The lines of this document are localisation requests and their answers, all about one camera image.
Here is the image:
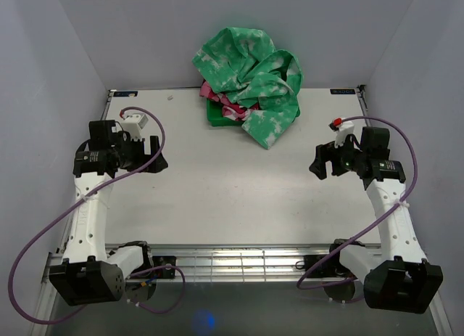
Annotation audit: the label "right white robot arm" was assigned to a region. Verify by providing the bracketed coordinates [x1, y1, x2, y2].
[307, 119, 443, 314]

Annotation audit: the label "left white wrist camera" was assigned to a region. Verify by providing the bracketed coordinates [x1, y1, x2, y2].
[120, 113, 148, 141]

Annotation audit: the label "purple cable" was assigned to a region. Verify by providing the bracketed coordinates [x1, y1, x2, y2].
[296, 115, 418, 303]
[7, 106, 186, 326]

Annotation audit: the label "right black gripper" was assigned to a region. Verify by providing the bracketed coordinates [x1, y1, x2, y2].
[308, 133, 365, 180]

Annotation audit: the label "green plastic bin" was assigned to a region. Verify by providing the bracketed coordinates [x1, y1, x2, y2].
[206, 98, 301, 127]

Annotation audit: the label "aluminium frame rail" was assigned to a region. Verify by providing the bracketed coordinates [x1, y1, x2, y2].
[40, 243, 436, 284]

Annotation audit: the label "green white tie-dye trousers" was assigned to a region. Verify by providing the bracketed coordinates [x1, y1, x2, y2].
[192, 27, 303, 149]

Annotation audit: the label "blue table label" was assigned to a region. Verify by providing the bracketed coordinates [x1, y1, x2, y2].
[330, 89, 356, 95]
[112, 91, 138, 97]

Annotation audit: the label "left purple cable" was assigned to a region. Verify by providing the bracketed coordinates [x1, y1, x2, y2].
[7, 106, 186, 326]

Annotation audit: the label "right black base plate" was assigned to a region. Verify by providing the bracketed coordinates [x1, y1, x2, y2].
[295, 254, 349, 278]

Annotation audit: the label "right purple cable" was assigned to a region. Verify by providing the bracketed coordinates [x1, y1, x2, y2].
[296, 115, 418, 303]

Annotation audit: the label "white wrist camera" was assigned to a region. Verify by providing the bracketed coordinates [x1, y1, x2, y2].
[329, 118, 355, 148]
[120, 113, 148, 141]

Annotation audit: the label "left blue table label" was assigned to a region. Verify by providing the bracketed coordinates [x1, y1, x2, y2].
[112, 91, 138, 97]

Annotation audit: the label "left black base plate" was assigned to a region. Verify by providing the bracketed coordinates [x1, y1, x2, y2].
[144, 255, 178, 280]

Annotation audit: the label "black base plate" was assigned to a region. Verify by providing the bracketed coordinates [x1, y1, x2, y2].
[295, 254, 349, 278]
[144, 255, 178, 280]

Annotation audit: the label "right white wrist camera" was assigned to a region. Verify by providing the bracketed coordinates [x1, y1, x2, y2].
[329, 118, 355, 148]

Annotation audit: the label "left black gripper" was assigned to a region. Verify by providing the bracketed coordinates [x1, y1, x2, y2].
[112, 134, 167, 173]

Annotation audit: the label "right blue table label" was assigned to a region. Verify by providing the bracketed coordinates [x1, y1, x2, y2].
[330, 89, 356, 95]

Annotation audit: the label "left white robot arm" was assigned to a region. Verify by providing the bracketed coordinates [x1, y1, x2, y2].
[49, 114, 168, 306]

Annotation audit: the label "pink camouflage trousers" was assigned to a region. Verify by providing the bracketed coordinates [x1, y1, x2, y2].
[199, 80, 260, 127]

